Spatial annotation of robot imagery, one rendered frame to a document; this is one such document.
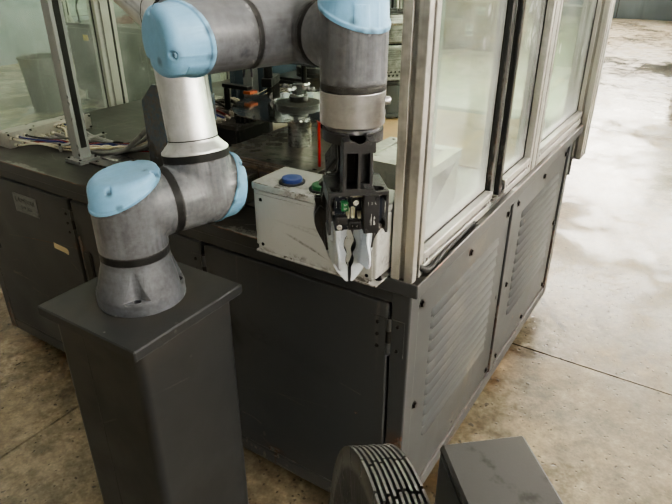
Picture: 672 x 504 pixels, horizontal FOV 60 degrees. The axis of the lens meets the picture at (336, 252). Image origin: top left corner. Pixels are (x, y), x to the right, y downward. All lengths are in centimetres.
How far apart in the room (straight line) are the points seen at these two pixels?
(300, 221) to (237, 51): 51
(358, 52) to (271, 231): 59
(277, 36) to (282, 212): 50
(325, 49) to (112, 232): 49
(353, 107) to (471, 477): 40
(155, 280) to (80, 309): 15
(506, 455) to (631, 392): 181
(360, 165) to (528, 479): 38
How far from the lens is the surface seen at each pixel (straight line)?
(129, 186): 96
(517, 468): 41
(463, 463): 40
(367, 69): 65
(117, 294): 103
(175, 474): 118
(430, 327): 130
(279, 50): 70
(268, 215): 115
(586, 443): 196
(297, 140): 150
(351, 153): 65
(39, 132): 215
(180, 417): 112
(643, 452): 200
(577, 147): 233
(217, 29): 65
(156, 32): 65
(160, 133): 161
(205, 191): 102
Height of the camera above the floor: 129
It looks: 27 degrees down
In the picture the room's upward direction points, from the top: straight up
